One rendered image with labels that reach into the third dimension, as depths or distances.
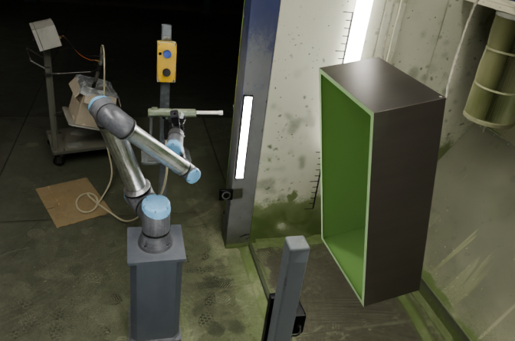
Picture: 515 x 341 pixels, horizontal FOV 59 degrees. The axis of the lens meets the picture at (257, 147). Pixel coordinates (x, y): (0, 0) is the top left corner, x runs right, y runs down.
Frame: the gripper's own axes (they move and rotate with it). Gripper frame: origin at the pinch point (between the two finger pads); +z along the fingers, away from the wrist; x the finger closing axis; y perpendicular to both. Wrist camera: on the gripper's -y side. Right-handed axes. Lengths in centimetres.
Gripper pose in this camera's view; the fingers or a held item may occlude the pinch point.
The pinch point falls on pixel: (178, 113)
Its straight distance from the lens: 284.4
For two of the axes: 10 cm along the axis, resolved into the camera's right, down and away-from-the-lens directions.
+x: 9.9, -1.0, 0.1
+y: 0.7, 8.2, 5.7
